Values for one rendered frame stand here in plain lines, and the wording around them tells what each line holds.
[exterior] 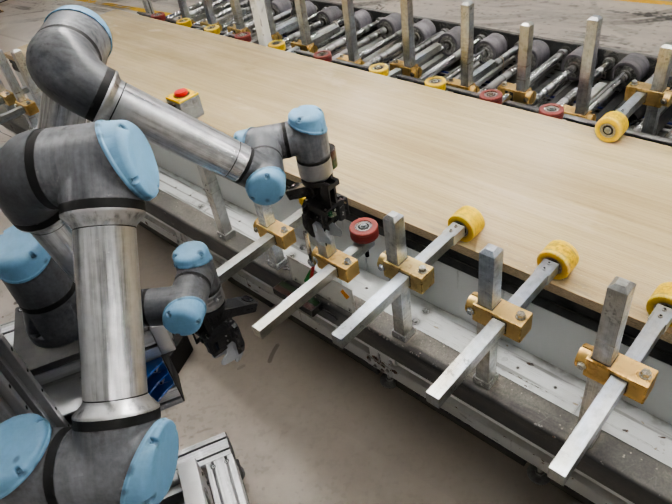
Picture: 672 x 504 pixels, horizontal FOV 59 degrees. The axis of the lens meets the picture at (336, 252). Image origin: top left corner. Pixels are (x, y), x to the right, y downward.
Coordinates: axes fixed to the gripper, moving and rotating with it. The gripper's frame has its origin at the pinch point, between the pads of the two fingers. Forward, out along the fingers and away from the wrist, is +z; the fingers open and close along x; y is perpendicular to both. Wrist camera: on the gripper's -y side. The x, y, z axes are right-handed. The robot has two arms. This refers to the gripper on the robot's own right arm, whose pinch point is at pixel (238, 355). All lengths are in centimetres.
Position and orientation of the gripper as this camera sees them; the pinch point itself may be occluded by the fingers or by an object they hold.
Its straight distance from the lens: 148.4
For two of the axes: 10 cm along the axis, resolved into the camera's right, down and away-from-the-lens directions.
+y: -6.7, 5.4, -5.0
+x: 7.3, 3.6, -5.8
